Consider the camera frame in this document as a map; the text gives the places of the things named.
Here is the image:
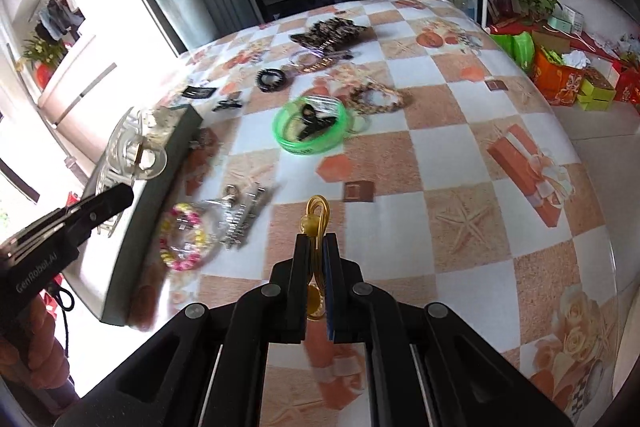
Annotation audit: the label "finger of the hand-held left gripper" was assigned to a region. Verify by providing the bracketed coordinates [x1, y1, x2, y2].
[10, 183, 136, 258]

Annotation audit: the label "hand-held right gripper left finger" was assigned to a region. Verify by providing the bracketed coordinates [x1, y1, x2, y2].
[57, 233, 312, 427]

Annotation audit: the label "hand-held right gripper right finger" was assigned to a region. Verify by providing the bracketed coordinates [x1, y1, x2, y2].
[324, 232, 576, 427]

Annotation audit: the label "yellow beaded hair tie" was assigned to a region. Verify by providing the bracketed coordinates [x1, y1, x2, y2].
[299, 195, 333, 322]

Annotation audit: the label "clear hair claw clip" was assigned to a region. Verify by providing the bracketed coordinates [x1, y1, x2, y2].
[95, 107, 171, 238]

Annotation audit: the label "pink yellow spiral hair tie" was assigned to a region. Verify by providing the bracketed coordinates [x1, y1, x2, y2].
[159, 202, 208, 270]

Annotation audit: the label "silver star hair clip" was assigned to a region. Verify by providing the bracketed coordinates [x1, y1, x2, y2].
[220, 183, 269, 251]

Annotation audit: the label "dark green tray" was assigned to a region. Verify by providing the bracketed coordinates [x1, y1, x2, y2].
[75, 104, 205, 328]

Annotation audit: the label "clear crystal bracelet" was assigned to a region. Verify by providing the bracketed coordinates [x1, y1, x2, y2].
[192, 197, 238, 260]

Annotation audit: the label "green translucent bangle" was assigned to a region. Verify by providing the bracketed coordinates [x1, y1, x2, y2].
[272, 96, 348, 156]

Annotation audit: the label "black claw clip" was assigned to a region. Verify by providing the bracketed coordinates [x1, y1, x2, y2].
[292, 104, 337, 142]

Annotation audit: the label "small clear hair clip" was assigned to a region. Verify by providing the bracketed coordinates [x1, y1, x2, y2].
[302, 96, 338, 112]

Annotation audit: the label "braided brown hair tie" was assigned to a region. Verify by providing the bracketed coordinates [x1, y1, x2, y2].
[347, 82, 406, 116]

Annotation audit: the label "person's left hand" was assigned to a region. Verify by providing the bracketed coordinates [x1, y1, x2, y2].
[0, 307, 72, 404]

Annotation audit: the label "white cabinet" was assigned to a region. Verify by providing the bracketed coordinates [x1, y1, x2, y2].
[39, 32, 118, 130]

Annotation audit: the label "black flat hair clip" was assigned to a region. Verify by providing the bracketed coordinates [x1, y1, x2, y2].
[181, 84, 216, 100]

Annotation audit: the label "red flower pot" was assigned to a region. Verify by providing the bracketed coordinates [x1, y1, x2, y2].
[35, 62, 57, 88]

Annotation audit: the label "yellow flower plant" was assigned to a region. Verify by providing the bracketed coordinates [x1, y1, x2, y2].
[22, 33, 67, 68]

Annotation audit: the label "checkered printed tablecloth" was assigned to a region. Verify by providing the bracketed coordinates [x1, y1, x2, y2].
[75, 0, 621, 427]

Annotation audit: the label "hanging clothes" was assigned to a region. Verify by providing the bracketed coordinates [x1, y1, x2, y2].
[34, 0, 87, 44]

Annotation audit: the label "leopard print scrunchie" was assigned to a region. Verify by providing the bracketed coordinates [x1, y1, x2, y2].
[290, 19, 368, 52]

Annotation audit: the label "green plastic bag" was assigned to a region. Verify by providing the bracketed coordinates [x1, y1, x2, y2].
[491, 32, 534, 72]

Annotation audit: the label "orange gift bag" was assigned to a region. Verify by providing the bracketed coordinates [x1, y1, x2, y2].
[531, 49, 587, 106]

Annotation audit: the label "cardboard box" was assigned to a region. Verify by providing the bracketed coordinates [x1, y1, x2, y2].
[532, 29, 572, 54]

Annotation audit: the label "green gift box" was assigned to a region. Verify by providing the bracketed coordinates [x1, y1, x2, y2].
[576, 76, 619, 111]

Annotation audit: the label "white green box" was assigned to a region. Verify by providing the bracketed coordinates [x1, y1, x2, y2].
[547, 7, 586, 32]

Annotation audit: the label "red gift box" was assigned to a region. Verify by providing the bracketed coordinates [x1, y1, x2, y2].
[614, 66, 640, 108]

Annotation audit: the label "black cord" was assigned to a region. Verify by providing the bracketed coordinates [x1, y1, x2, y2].
[49, 284, 77, 358]

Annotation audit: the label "black spiral hair tie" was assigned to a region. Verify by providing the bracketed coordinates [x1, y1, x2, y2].
[256, 67, 291, 94]

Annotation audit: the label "brown beaded bracelet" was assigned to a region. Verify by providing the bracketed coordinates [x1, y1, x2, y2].
[295, 54, 353, 75]

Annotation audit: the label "purple beaded bracelet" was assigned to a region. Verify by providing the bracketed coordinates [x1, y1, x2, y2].
[289, 48, 321, 70]

